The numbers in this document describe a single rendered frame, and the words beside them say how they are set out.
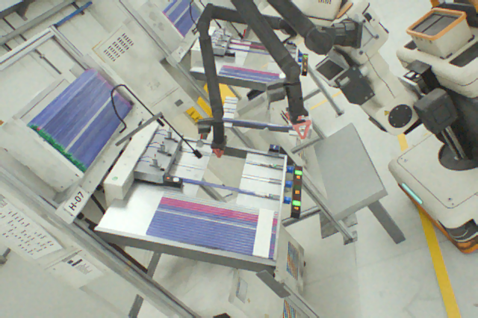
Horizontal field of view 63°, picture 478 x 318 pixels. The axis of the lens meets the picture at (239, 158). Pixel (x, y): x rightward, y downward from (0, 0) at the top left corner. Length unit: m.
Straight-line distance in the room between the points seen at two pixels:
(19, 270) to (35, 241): 1.30
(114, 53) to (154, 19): 0.37
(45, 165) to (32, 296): 1.61
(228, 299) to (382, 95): 1.06
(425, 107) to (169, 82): 1.75
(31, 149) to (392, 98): 1.41
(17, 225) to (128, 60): 1.46
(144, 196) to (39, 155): 0.44
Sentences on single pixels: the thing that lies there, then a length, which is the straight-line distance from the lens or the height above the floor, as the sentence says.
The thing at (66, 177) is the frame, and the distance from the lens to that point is 1.66.
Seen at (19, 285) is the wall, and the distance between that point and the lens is 3.12.
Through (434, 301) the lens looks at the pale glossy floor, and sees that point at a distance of 2.06.
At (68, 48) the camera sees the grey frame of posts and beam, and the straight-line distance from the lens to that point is 2.09.
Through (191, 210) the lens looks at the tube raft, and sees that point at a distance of 1.68.
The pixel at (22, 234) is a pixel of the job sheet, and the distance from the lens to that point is 1.86.
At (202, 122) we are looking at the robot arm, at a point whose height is 1.16.
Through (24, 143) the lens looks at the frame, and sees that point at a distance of 1.65.
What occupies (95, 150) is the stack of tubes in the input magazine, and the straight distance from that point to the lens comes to 1.74.
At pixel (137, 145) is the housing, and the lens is 1.91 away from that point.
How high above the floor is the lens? 1.67
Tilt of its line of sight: 24 degrees down
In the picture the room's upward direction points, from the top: 42 degrees counter-clockwise
